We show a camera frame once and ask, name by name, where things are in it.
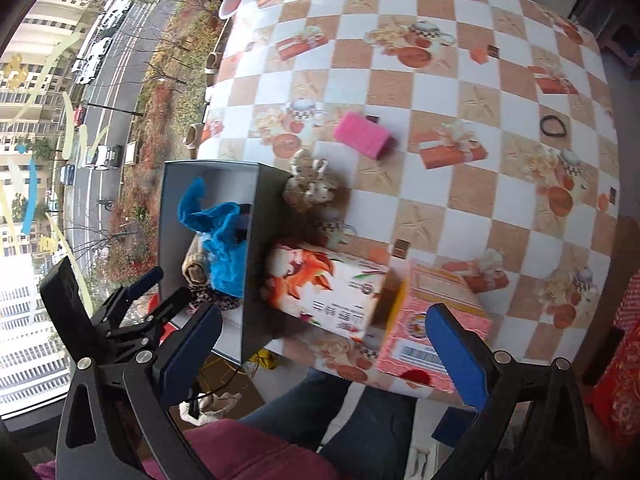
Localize beige cloth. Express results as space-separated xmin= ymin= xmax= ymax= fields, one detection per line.
xmin=181 ymin=234 xmax=209 ymax=286

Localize blue cloth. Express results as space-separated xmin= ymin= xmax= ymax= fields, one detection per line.
xmin=178 ymin=177 xmax=250 ymax=298

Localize pink sponge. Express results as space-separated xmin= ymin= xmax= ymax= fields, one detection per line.
xmin=333 ymin=112 xmax=397 ymax=160

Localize leopard print scrunchie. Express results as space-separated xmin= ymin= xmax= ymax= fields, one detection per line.
xmin=189 ymin=286 xmax=243 ymax=313

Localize pink patterned carton box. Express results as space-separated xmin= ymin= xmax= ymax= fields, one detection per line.
xmin=376 ymin=259 xmax=491 ymax=393

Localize white open cardboard box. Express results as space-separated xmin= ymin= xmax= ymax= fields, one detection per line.
xmin=158 ymin=160 xmax=290 ymax=364

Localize person's jeans legs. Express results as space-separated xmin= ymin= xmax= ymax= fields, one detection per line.
xmin=234 ymin=366 xmax=419 ymax=480

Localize red embroidered cushion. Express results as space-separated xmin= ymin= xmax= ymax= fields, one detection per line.
xmin=587 ymin=272 xmax=639 ymax=467

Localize polka dot white scrunchie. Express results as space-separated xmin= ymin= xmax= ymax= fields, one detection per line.
xmin=282 ymin=148 xmax=340 ymax=214

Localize checkered patterned tablecloth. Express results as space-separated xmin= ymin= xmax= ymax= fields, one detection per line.
xmin=200 ymin=0 xmax=620 ymax=363

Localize black hair tie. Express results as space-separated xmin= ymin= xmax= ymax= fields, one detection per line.
xmin=538 ymin=112 xmax=570 ymax=139

